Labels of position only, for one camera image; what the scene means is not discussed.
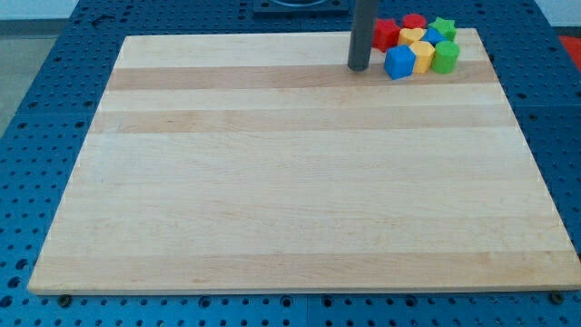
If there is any red star block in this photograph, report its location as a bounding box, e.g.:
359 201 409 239
372 19 400 53

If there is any red circle block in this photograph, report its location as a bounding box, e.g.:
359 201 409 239
401 13 428 29

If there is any green star block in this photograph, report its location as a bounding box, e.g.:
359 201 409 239
428 16 457 41

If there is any wooden board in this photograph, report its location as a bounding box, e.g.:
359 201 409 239
28 28 580 295

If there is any blue cube block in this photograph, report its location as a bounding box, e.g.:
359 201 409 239
384 45 416 80

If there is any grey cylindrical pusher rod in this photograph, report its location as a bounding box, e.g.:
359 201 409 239
348 0 379 72

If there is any yellow heart block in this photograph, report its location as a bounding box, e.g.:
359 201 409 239
398 27 426 45

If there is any yellow hexagon block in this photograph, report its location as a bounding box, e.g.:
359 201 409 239
409 41 435 74

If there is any green cylinder block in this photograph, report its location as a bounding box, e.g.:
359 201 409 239
431 41 460 74

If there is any blue triangle block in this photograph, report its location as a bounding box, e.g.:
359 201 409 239
421 27 447 46

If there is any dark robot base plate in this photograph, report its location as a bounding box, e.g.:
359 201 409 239
252 0 351 16

